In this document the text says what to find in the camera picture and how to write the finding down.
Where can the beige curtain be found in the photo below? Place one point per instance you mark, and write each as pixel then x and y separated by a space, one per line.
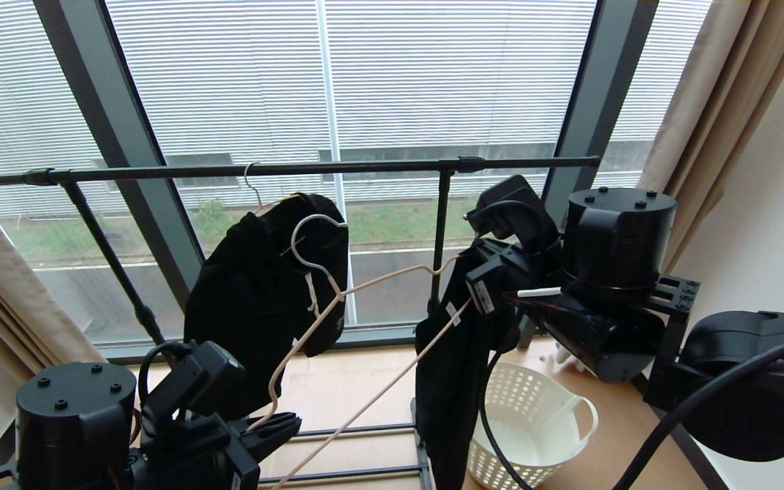
pixel 719 102
pixel 11 306

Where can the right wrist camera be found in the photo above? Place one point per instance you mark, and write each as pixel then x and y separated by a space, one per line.
pixel 514 211

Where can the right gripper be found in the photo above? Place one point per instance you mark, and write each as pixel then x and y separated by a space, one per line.
pixel 596 333

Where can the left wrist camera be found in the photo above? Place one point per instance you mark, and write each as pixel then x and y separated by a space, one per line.
pixel 194 381

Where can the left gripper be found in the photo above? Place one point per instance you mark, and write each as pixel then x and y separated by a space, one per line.
pixel 194 463

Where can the black garment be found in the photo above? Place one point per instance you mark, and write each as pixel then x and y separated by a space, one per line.
pixel 446 395

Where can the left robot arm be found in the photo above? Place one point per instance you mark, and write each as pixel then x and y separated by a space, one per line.
pixel 72 422

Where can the black clothes rack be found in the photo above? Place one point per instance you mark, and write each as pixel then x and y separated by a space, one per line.
pixel 160 169

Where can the window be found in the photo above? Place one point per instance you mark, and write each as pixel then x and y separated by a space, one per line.
pixel 433 82

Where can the white laundry basket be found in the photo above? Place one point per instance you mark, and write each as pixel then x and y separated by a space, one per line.
pixel 535 408

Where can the pink clothes hanger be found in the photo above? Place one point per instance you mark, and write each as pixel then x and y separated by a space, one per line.
pixel 392 278
pixel 250 187

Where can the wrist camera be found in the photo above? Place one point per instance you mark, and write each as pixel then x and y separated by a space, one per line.
pixel 514 211
pixel 194 381

